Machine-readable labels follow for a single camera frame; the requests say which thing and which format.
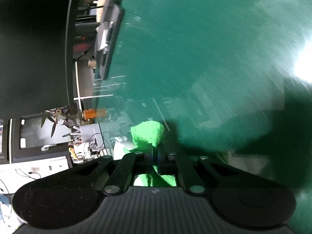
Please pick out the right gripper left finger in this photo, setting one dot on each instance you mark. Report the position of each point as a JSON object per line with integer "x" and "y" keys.
{"x": 122, "y": 172}

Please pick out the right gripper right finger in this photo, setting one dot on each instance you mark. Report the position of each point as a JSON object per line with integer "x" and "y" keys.
{"x": 195, "y": 177}

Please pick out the green cleaning cloth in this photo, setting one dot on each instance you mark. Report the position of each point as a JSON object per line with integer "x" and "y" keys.
{"x": 144, "y": 135}

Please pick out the white desk organizer box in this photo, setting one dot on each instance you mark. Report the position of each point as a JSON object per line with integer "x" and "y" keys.
{"x": 92, "y": 134}

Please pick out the orange jar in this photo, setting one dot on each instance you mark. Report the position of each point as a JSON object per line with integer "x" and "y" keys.
{"x": 94, "y": 113}

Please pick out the potted plant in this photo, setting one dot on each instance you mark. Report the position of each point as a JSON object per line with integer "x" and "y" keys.
{"x": 69, "y": 116}

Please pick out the grey monitor stand base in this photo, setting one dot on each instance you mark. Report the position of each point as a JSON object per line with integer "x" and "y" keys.
{"x": 112, "y": 11}

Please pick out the dark curved monitor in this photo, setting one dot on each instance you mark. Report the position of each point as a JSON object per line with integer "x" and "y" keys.
{"x": 37, "y": 38}

